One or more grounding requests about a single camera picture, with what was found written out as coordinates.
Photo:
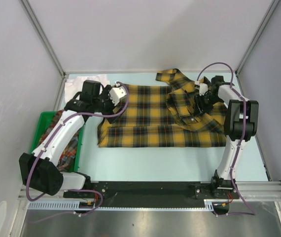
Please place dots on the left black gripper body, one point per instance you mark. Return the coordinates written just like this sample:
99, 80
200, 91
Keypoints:
103, 104

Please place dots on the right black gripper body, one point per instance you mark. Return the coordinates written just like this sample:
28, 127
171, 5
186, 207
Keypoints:
205, 103

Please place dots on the yellow plaid long sleeve shirt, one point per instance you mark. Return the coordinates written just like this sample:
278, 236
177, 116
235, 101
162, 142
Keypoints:
163, 116

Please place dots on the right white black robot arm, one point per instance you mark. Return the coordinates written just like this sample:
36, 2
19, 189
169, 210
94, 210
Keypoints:
240, 125

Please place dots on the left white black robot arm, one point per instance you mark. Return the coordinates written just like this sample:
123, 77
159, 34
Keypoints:
39, 169

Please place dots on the white folded shirt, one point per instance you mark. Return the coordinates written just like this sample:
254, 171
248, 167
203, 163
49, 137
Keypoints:
72, 86

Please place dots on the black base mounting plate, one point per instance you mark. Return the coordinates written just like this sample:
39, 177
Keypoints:
158, 194

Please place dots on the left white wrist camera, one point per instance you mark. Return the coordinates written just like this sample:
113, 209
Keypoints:
117, 93

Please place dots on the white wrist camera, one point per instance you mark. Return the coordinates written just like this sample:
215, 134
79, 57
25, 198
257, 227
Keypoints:
117, 93
202, 87

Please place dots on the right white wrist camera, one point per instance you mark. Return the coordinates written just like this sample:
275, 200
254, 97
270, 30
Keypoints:
202, 87

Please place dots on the white slotted cable duct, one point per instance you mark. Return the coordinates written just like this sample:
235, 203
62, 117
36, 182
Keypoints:
88, 205

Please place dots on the aluminium front frame rail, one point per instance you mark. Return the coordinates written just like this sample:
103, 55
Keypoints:
250, 191

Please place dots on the right aluminium corner post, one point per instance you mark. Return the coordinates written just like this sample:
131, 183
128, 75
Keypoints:
258, 33

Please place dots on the aluminium corner post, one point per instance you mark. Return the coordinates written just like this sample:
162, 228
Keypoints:
258, 33
42, 36

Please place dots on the left aluminium corner post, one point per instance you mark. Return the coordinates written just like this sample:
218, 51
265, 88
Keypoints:
42, 36

